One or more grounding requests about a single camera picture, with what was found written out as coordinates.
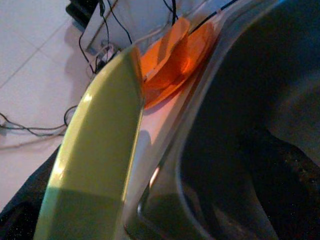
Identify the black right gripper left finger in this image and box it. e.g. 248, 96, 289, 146
0, 145, 61, 240

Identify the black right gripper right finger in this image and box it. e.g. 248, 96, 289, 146
244, 134, 320, 240

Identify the green plate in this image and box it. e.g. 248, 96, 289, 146
33, 46, 145, 240

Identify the stainless steel sink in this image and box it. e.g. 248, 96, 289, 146
123, 0, 320, 240

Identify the orange plate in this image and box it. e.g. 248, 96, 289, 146
142, 21, 222, 110

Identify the orange bowl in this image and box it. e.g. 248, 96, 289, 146
139, 17, 191, 90

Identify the black power adapter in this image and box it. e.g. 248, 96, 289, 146
65, 0, 101, 26

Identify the thin black counter cable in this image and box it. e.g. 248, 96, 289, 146
0, 104, 78, 138

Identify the black wall cable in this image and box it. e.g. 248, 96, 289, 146
188, 0, 238, 35

